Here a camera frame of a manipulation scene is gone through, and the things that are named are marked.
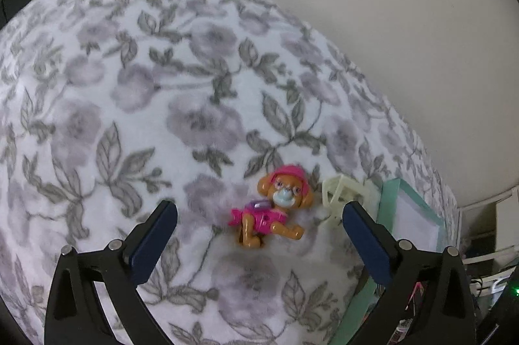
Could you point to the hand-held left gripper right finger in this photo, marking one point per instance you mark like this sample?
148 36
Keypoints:
368 243

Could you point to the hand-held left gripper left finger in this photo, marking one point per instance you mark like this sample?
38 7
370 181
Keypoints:
153 243

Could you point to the teal box tray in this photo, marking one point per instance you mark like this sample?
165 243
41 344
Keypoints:
409 215

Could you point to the dog figure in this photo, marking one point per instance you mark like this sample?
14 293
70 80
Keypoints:
275 215

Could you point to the cream plastic clip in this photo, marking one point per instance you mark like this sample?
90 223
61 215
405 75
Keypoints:
336 195

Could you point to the white furniture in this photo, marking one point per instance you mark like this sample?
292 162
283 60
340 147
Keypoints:
490 223

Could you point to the grey floral blanket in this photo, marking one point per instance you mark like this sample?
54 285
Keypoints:
142 105

